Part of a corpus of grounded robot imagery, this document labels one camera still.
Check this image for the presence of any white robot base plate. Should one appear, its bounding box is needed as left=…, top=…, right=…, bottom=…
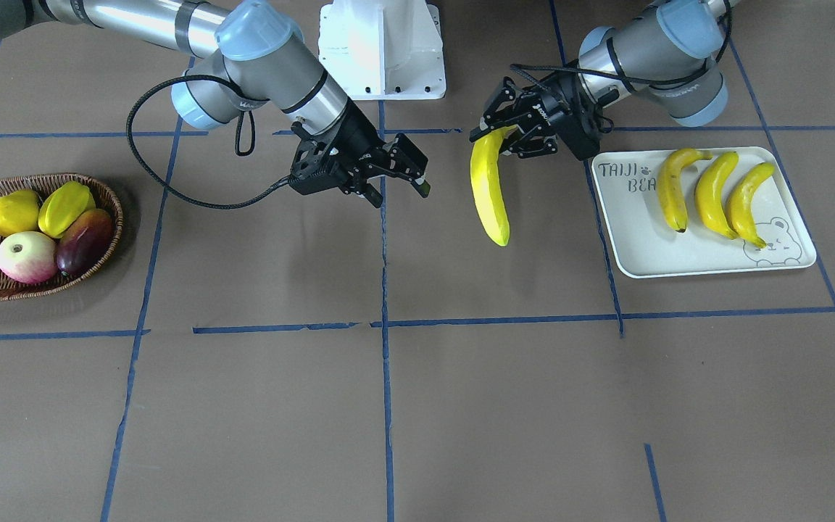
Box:
left=318, top=1, right=447, bottom=100

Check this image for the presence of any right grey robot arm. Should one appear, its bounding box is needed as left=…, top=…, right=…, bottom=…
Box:
left=0, top=1, right=430, bottom=208

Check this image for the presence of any red purple mango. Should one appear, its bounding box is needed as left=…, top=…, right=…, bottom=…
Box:
left=56, top=208, right=114, bottom=277

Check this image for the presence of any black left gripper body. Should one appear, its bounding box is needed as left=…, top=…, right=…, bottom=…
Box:
left=527, top=72, right=601, bottom=161

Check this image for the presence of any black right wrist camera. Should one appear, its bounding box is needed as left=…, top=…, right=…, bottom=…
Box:
left=288, top=140, right=350, bottom=195

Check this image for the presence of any yellow green starfruit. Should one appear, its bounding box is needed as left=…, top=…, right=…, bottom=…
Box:
left=37, top=181, right=96, bottom=240

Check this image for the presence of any white bear tray plate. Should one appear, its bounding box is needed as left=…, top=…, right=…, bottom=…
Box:
left=591, top=148, right=816, bottom=278

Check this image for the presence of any yellow pear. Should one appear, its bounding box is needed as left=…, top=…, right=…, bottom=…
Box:
left=0, top=189, right=40, bottom=237

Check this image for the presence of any pink apple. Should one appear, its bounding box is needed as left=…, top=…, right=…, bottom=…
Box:
left=0, top=231, right=59, bottom=284

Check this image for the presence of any yellow banana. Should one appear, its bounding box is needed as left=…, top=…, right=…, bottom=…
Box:
left=726, top=162, right=776, bottom=249
left=470, top=125, right=515, bottom=247
left=657, top=148, right=713, bottom=233
left=694, top=152, right=739, bottom=240

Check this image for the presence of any brown wicker basket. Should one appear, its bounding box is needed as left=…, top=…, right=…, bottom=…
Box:
left=0, top=172, right=125, bottom=302

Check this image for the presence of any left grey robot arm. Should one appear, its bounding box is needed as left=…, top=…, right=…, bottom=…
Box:
left=470, top=1, right=735, bottom=161

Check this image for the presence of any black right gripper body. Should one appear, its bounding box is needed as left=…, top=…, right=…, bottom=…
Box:
left=291, top=105, right=388, bottom=194

